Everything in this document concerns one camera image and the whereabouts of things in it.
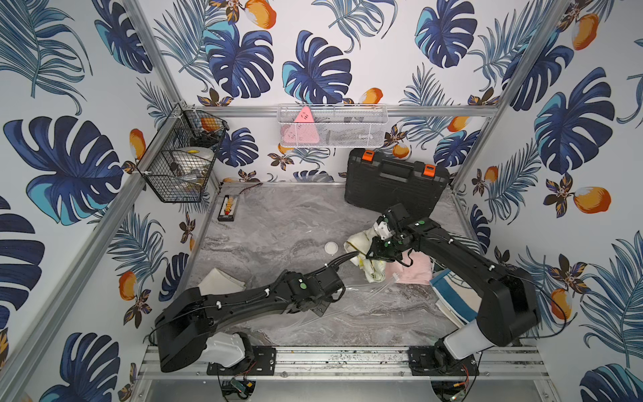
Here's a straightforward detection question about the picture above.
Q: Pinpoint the cream striped towel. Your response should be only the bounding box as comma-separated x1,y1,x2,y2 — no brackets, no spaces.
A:
343,228,386,283

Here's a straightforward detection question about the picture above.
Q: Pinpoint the pink towel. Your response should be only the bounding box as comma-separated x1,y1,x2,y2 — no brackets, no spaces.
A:
385,251,434,286

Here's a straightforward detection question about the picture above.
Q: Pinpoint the clear plastic vacuum bag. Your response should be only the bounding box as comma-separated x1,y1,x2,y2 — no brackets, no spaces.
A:
224,262,400,347

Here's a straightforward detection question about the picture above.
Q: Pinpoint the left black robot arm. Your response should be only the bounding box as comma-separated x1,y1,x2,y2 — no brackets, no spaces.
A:
152,261,345,374

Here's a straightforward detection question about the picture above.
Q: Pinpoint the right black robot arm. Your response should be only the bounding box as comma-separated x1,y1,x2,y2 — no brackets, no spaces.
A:
367,204,542,362

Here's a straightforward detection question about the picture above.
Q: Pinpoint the white round bag valve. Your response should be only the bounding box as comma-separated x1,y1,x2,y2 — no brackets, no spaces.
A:
324,241,339,256

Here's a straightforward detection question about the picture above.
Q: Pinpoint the black white striped towel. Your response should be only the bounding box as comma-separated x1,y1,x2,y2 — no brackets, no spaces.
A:
451,234,485,255

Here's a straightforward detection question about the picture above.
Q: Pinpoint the blue white patterned towel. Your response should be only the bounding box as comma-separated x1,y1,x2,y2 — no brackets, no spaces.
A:
430,269,482,328

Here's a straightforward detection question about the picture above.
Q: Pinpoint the black plastic tool case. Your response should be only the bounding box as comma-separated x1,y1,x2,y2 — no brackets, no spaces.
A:
344,148,450,219

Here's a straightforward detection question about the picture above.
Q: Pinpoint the small black battery box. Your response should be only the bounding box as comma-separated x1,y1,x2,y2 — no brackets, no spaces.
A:
217,194,239,222

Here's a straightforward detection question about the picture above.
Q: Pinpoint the pink triangular object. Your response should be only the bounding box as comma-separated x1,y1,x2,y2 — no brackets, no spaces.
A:
281,107,321,147

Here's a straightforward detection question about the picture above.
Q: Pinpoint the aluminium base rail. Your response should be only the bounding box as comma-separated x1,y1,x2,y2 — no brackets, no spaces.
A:
137,344,551,381

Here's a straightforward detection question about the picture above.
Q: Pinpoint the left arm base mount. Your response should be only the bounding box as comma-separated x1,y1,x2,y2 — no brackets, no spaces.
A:
207,346,277,376

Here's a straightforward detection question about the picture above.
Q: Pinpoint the clear mesh wall tray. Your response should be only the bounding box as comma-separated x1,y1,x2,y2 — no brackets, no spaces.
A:
276,104,388,148

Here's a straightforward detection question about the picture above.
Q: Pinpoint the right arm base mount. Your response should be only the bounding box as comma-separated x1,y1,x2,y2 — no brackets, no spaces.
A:
408,346,479,377

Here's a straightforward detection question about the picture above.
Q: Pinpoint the black wire basket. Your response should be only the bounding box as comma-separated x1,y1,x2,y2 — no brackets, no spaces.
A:
136,104,229,204

